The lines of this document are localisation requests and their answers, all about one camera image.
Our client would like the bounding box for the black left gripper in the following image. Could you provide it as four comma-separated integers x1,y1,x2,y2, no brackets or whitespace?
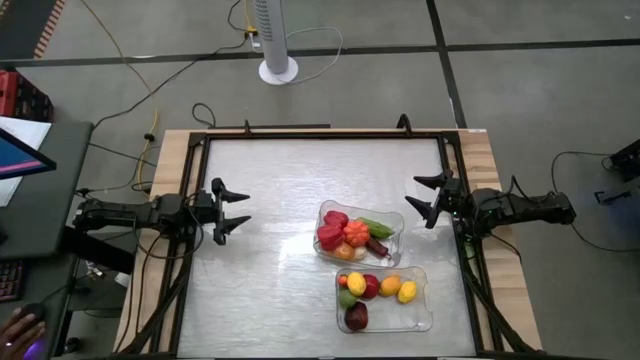
192,177,253,246

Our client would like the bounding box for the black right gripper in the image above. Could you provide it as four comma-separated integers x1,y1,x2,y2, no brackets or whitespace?
404,171,474,230

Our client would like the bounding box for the clear plastic tray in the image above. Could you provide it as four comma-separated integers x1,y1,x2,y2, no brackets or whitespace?
312,199,405,269
334,267,434,335

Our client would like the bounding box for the dark red sweet potato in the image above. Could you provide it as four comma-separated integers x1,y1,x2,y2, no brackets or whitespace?
366,236,394,260

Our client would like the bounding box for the orange red pumpkin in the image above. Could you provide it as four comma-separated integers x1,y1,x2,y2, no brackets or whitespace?
342,220,372,249

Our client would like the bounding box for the orange yellow mango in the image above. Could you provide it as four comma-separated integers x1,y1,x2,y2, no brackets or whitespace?
378,274,403,298

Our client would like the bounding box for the red bell pepper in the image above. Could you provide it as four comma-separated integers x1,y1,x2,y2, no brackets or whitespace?
316,224,345,252
323,210,350,229

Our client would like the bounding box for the red apple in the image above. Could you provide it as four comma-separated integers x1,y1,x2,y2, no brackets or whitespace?
362,273,381,300

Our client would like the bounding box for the small yellow lemon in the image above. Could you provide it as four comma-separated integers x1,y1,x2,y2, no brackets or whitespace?
346,271,368,297

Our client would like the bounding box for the dark red beet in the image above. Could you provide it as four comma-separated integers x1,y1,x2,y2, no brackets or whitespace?
343,300,370,332

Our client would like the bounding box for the silver white work mat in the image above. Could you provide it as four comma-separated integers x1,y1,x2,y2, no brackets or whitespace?
177,137,477,359

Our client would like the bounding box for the dark grey desk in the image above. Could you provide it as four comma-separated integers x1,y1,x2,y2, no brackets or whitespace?
0,119,95,261

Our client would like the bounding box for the white tower fan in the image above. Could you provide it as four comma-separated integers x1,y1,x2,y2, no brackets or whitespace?
252,0,300,86

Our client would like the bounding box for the black device on floor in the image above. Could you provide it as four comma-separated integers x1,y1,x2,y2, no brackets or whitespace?
608,139,640,184

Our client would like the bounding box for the white paper sheet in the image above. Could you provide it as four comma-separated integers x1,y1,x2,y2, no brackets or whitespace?
0,115,53,207

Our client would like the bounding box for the black keyboard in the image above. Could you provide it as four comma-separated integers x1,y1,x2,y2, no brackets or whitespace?
0,259,26,303

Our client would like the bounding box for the black computer mouse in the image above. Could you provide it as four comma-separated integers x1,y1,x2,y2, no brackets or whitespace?
17,301,48,360

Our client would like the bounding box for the red plastic crate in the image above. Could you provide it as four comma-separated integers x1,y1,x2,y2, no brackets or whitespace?
0,69,55,123

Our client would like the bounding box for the person's hand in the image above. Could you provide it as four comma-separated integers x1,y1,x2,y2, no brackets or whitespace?
0,307,46,360

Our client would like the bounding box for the black floor mat striped edge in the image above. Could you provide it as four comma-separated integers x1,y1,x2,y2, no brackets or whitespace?
0,0,67,61

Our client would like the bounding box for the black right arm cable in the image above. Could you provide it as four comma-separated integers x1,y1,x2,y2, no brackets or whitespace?
508,174,557,202

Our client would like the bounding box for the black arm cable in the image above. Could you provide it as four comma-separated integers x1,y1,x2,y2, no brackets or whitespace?
133,197,205,261
508,174,557,202

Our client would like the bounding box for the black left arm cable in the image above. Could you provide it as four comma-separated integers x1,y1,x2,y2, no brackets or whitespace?
133,197,205,261

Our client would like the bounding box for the black cable loop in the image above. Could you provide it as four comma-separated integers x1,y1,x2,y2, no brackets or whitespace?
191,102,217,129

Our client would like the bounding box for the thin black floor cable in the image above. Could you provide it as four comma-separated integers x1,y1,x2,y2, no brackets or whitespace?
551,151,640,253

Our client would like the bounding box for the black metal table frame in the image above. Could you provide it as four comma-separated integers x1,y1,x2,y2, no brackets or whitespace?
113,113,544,360

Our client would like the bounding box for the long black floor cable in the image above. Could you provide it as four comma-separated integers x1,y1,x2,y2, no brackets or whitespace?
92,0,251,131

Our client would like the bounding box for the black metal bracket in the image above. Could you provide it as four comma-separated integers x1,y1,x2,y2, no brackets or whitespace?
593,189,632,206

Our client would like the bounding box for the white fan cable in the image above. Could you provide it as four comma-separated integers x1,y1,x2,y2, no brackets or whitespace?
279,25,345,85

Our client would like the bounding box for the yellow extension cable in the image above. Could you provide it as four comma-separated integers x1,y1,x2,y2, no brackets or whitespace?
79,0,161,184

